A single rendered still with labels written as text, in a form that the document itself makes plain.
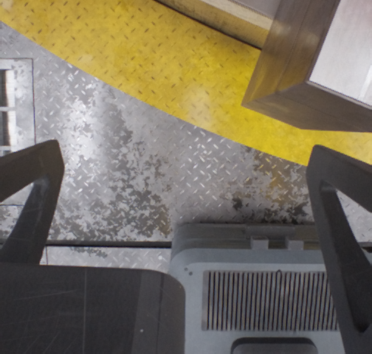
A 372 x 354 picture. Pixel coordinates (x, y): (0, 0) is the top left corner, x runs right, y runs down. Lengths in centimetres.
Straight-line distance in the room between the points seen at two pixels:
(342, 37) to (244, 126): 69
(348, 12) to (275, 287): 65
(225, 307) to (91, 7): 90
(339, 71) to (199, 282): 61
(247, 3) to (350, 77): 43
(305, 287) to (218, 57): 67
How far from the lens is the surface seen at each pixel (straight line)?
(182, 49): 102
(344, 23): 35
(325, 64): 34
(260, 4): 74
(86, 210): 107
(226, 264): 81
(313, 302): 90
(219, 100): 100
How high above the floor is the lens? 99
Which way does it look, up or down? 83 degrees down
